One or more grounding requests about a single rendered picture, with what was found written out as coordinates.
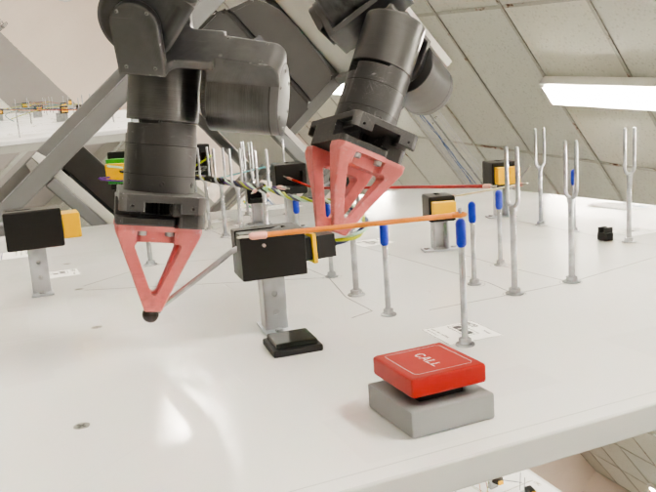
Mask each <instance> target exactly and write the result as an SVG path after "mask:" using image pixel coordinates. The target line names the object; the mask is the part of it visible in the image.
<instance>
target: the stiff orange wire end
mask: <svg viewBox="0 0 656 492"><path fill-rule="evenodd" d="M467 215H468V214H467V212H462V214H459V212H452V213H448V214H439V215H429V216H420V217H410V218H400V219H390V220H381V221H372V222H362V223H352V224H342V225H325V226H315V227H305V228H295V229H285V230H277V231H255V232H251V233H250V234H249V235H241V236H237V237H236V238H237V239H241V238H250V239H252V240H256V239H266V238H268V237H273V236H283V235H292V234H302V233H312V232H320V231H330V230H340V229H349V228H359V227H368V226H386V225H396V224H405V223H415V222H424V221H433V220H443V219H453V218H463V217H466V216H467Z"/></svg>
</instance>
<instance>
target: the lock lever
mask: <svg viewBox="0 0 656 492"><path fill-rule="evenodd" d="M236 252H237V247H236V246H235V247H233V248H231V249H229V250H228V251H227V252H225V253H224V254H223V255H222V256H221V257H219V258H218V259H217V260H216V261H214V262H213V263H212V264H211V265H209V266H208V267H206V268H205V269H204V270H203V271H201V272H200V273H199V274H197V275H196V276H195V277H194V278H192V279H191V280H190V281H188V282H187V284H185V285H184V286H183V287H181V288H180V289H179V290H178V291H176V292H175V293H174V294H172V295H171V296H170V297H169V299H168V301H167V303H166V305H165V306H167V305H169V304H170V303H172V302H173V301H174V300H175V299H176V298H177V297H178V296H180V295H181V294H182V293H184V292H185V291H186V290H188V289H189V288H190V287H192V286H193V285H194V284H195V283H197V282H198V281H199V280H201V279H202V278H203V277H204V276H206V275H207V274H208V273H210V272H211V271H212V270H213V269H215V268H216V267H218V266H219V265H220V264H221V263H223V262H224V261H225V260H226V259H227V258H229V257H230V256H231V255H233V254H234V253H236Z"/></svg>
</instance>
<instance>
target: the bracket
mask: <svg viewBox="0 0 656 492"><path fill-rule="evenodd" d="M258 287H259V299H260V310H261V321H258V322H257V325H258V326H259V327H260V328H261V330H262V331H263V332H264V333H265V334H266V335H267V334H270V333H276V332H283V331H289V330H293V329H292V328H291V327H290V326H289V325H288V314H287V302H286V290H285V277H276V278H270V279H262V280H258Z"/></svg>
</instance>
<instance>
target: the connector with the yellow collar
mask: <svg viewBox="0 0 656 492"><path fill-rule="evenodd" d="M314 233H315V236H316V247H317V257H318V259H323V258H328V257H334V256H337V255H336V241H335V233H333V232H330V231H320V232H314ZM305 240H306V252H307V261H311V260H312V251H311V240H310V237H309V236H306V235H305Z"/></svg>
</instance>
